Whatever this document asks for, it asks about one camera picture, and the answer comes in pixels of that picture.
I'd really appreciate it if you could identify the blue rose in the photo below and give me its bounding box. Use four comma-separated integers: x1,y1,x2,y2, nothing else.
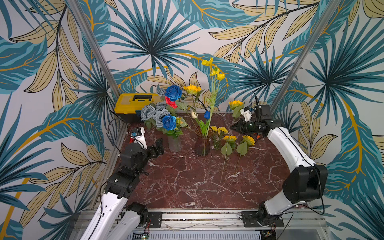
162,115,177,131
165,85,183,102

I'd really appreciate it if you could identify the tall sunflower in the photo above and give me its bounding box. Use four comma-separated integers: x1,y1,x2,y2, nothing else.
229,100,244,119

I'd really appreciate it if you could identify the tall yellow blossom stem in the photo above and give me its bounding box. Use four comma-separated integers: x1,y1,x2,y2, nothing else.
202,58,226,137

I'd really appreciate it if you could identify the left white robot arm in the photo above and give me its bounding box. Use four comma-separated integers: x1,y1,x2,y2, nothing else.
81,138,164,240

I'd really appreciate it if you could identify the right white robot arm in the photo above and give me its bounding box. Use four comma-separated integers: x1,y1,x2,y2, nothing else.
231,105,328,228

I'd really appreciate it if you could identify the clear glass vase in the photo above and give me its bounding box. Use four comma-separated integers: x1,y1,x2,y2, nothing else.
168,136,182,153

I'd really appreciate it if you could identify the dark ribbed glass vase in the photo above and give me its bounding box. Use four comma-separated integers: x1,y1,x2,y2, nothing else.
195,128,214,157

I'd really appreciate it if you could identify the grey rose front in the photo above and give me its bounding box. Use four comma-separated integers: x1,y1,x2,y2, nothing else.
154,109,170,128

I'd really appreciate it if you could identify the grey rose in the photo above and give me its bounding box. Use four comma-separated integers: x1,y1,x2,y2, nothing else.
156,102,168,111
141,104,156,122
154,109,170,128

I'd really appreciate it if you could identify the grey rose left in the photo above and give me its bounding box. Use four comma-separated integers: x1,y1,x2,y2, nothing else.
141,104,156,122

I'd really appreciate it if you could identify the grey rose back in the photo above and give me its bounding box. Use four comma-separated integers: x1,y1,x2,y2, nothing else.
156,102,168,111

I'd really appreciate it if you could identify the red rose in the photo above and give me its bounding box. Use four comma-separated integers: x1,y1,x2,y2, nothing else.
165,96,178,109

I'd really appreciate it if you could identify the cream rosebud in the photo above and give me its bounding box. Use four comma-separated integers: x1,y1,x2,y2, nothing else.
191,111,198,119

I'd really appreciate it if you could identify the yellow black toolbox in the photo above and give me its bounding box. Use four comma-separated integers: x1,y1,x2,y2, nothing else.
114,93,161,124

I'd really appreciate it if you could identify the small blue tulip bud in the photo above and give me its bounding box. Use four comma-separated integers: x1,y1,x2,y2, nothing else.
204,111,211,120

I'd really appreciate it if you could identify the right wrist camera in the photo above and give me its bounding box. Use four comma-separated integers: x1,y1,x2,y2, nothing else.
240,107,252,122

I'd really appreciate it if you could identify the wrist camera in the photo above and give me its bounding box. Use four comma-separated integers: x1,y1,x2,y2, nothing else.
130,127,148,150
240,107,252,122

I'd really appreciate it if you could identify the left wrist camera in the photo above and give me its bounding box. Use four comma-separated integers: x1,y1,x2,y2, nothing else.
130,127,148,150

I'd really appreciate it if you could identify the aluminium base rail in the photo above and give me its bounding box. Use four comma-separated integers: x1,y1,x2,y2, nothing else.
70,208,331,240

